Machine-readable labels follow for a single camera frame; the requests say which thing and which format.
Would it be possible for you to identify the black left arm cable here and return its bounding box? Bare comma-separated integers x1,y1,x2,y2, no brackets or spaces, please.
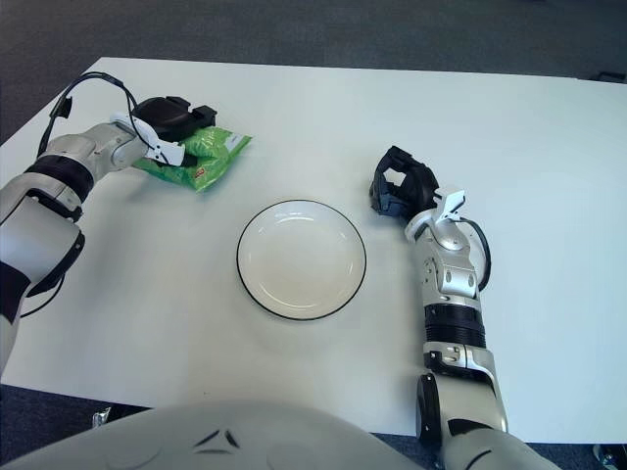
19,71,143,317

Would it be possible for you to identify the green snack bag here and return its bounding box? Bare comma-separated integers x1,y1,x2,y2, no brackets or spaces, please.
132,124,255,194

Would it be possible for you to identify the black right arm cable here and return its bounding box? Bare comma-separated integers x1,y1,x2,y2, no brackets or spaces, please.
462,219,492,293

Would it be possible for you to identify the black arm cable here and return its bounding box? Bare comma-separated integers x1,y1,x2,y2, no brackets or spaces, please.
19,71,143,317
462,219,492,293

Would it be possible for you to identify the chair caster wheel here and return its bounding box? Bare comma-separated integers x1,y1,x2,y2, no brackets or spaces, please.
590,445,627,470

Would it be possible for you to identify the grey robot torso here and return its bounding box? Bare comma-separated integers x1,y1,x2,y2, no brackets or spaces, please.
0,401,432,470

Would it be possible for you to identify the white plate with black rim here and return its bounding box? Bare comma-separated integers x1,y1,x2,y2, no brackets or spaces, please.
236,198,367,323

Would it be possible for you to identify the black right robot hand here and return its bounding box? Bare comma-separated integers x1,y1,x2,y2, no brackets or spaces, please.
367,145,441,217

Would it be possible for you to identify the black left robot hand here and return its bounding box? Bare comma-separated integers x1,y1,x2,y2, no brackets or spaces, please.
132,95,218,143

